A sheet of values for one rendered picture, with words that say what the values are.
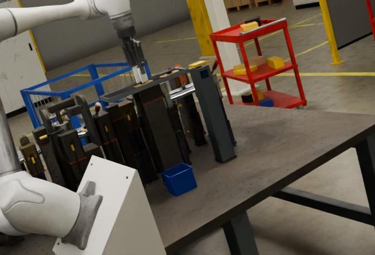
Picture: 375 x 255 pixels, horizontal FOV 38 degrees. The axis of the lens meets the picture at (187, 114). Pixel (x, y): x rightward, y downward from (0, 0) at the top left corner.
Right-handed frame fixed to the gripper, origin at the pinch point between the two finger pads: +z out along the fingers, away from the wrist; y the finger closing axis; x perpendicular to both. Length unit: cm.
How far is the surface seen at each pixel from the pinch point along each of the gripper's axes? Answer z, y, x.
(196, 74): 8.1, 6.0, 22.8
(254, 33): 29, -152, 192
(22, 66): 39, -815, 194
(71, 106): 4.3, -17.9, -26.1
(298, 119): 50, 4, 74
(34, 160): 19, -19, -48
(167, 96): 15.5, -10.7, 15.1
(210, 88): 16.2, 6.9, 26.7
